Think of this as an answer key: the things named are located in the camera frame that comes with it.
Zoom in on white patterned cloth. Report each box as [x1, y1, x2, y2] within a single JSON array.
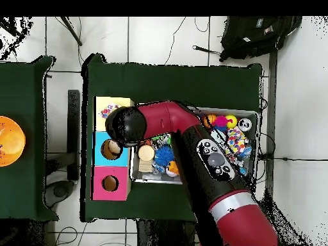
[[100, 104, 121, 120]]

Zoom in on clear mesh bin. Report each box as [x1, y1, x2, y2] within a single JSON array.
[[129, 104, 260, 186]]

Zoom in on wooden box with three holes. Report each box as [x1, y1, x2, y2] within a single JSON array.
[[92, 95, 135, 202]]

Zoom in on blue spiky ball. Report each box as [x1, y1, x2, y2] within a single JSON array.
[[154, 145, 175, 167]]

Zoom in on tan round wooden block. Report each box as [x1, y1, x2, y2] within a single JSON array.
[[138, 144, 156, 162]]

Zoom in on orange plastic toy brick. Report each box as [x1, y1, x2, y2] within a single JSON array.
[[167, 161, 180, 177]]

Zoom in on small orange basketball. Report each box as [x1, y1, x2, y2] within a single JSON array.
[[203, 113, 218, 129]]

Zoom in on pink spiky ball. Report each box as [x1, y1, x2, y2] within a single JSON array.
[[213, 115, 229, 129]]

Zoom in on polka-dot cloth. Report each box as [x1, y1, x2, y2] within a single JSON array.
[[225, 127, 252, 160]]

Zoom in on grey round base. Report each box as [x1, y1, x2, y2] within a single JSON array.
[[45, 180, 75, 208]]

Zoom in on black backpack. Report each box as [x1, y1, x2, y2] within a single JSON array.
[[219, 16, 303, 62]]

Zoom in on black tripod leg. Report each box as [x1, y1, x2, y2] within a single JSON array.
[[0, 17, 24, 38], [60, 16, 83, 47]]

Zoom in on dark green side tablecloth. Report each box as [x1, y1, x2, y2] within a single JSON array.
[[0, 55, 58, 221]]

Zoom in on orange plastic bowl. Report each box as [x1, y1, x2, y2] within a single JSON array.
[[0, 116, 26, 167]]

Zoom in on black cable with plug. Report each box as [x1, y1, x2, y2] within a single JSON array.
[[192, 45, 222, 56]]

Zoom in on thin black floor cable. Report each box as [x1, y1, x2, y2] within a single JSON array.
[[163, 16, 188, 66]]

